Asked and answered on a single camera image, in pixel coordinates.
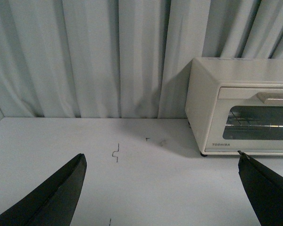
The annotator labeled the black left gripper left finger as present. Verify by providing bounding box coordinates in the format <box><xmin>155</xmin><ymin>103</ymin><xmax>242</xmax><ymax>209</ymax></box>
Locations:
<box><xmin>0</xmin><ymin>153</ymin><xmax>87</xmax><ymax>226</ymax></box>

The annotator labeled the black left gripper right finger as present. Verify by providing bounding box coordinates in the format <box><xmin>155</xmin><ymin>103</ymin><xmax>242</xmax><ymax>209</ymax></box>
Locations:
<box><xmin>238</xmin><ymin>151</ymin><xmax>283</xmax><ymax>226</ymax></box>

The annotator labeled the white Toshiba toaster oven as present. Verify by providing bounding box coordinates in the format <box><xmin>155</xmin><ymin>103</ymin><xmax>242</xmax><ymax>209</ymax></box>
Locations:
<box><xmin>185</xmin><ymin>57</ymin><xmax>283</xmax><ymax>155</ymax></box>

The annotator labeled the grey-white pleated curtain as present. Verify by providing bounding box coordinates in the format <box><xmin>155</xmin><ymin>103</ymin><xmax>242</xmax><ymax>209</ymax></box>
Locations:
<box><xmin>0</xmin><ymin>0</ymin><xmax>283</xmax><ymax>120</ymax></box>

